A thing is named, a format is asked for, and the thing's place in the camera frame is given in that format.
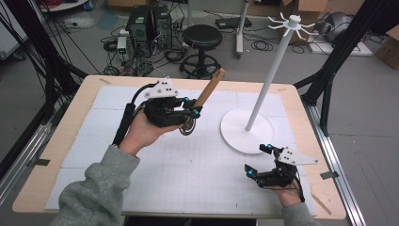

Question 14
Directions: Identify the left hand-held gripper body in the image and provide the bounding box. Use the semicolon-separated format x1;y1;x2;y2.
143;77;191;128

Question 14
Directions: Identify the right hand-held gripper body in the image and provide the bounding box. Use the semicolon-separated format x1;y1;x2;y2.
255;146;318;188

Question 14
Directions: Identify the metal strainer with wooden handle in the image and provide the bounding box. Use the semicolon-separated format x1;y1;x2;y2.
179;68;226;137

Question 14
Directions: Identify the person's right hand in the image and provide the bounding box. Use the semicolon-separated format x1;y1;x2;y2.
269;182;305;209

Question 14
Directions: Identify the person's left hand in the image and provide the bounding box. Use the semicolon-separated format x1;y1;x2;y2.
119;110;183;157

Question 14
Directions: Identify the white hook rack stand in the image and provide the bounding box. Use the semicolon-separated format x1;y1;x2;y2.
219;12;316;155

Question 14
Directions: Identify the long brown tape piece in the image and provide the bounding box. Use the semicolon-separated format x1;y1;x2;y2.
310;192;332;217

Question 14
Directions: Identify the white grid mat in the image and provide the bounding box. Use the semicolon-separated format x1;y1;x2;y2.
44;85;318;218

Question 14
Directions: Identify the black round stool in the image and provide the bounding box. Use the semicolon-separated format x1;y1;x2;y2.
179;24;226;80

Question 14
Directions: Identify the white device with green light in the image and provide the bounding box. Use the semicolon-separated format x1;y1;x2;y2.
117;36;128;62

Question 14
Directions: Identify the black computer tower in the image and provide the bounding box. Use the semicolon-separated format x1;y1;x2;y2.
125;5;154;52
152;3;173;50

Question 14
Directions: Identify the white metal stand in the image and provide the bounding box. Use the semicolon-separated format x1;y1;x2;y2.
234;0;250;60

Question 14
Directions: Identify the black flat box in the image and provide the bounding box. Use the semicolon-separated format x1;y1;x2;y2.
215;16;253;31

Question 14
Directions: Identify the white flat board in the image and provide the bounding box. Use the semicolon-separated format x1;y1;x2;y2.
306;40;374;57

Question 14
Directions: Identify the grey rounded device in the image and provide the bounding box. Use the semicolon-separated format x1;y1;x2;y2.
316;11;354;43

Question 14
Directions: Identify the white round table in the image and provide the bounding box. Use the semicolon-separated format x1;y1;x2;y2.
39;0;89;13

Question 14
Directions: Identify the closed cardboard box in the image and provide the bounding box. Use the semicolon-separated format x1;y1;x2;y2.
375;24;399;71

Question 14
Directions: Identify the thin black cable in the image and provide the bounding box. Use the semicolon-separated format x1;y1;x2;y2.
294;175;306;202

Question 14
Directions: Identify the thick black sleeved cable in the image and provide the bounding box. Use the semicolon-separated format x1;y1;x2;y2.
112;83;158;147

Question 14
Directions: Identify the black cable coil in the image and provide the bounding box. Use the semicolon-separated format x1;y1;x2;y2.
250;40;274;53
164;49;186;64

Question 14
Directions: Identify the aluminium rail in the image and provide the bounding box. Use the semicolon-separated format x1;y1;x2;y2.
0;121;53;205
302;103;367;226

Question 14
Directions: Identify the black metal frame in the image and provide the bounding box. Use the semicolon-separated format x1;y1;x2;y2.
3;0;90;124
294;0;399;137

